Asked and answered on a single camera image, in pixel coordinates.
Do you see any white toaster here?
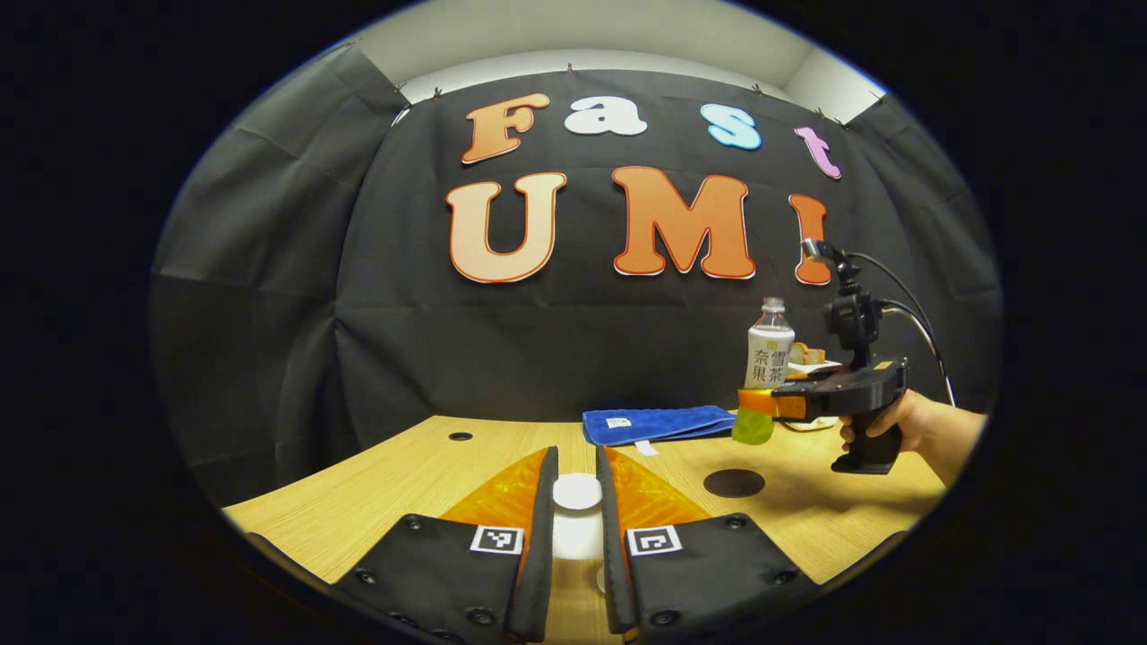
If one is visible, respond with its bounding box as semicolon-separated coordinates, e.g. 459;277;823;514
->
787;358;845;433

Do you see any dark round coaster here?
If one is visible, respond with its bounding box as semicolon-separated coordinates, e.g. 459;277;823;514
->
703;468;766;500

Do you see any black backdrop cloth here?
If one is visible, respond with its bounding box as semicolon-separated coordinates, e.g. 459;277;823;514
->
148;40;1005;507

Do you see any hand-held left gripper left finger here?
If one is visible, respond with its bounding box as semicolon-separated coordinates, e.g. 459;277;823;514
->
336;445;560;644

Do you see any clear plastic water bottle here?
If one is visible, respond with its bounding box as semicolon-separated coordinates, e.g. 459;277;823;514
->
732;297;798;447

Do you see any white teacup lid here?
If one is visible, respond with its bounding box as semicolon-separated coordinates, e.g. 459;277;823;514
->
551;473;604;562

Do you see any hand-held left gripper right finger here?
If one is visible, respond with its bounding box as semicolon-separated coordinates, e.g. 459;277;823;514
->
596;445;821;640

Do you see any blue folded towel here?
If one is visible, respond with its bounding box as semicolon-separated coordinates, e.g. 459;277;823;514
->
582;405;738;456

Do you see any grey cable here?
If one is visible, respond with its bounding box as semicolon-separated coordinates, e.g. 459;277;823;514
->
846;252;942;368
882;305;957;409

